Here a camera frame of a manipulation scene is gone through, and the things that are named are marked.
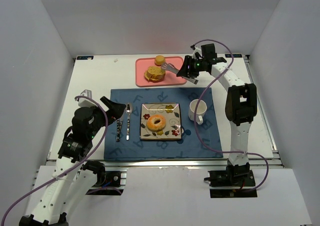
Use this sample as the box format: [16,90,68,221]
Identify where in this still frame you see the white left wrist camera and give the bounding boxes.
[75,89,96,107]

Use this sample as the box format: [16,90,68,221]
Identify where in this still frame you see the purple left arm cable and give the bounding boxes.
[1,95,123,223]

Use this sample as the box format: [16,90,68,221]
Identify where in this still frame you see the blue letter-print placemat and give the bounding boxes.
[104,87,222,162]

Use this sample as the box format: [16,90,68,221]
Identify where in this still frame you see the silver fork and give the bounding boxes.
[115,120,123,142]

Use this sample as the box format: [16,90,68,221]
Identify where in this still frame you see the white ceramic mug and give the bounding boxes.
[188,99,207,125]

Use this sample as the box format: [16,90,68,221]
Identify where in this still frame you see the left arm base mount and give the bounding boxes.
[86,170,127,196]

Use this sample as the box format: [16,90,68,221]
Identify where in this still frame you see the silver table knife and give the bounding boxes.
[116,120,125,141]

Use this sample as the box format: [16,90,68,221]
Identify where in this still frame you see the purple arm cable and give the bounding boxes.
[1,95,123,223]
[190,39,270,197]

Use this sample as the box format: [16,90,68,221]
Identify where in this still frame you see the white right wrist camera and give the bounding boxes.
[190,45,203,60]

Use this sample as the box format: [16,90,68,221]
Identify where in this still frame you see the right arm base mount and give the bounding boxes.
[203,170,258,199]

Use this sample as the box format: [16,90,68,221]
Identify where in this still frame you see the small round bun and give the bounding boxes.
[154,55,166,66]

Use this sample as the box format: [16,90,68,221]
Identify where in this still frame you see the orange glazed bagel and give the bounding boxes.
[146,115,167,131]

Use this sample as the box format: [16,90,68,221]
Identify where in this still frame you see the metal kitchen tongs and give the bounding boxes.
[161,62,198,85]

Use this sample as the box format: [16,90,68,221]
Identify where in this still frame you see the silver spoon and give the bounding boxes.
[126,102,133,141]

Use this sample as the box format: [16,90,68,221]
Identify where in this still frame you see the seeded bread sandwich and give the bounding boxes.
[144,66,166,82]

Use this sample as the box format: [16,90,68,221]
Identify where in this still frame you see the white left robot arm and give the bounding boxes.
[19,96,126,226]

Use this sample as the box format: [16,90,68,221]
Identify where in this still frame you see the square floral ceramic plate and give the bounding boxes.
[139,103,182,141]

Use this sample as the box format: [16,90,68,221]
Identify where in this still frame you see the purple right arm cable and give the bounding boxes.
[190,39,270,197]

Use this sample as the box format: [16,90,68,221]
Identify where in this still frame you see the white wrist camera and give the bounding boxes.
[75,89,96,107]
[190,45,203,60]

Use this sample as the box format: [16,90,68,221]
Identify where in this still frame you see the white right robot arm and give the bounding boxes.
[177,43,257,185]

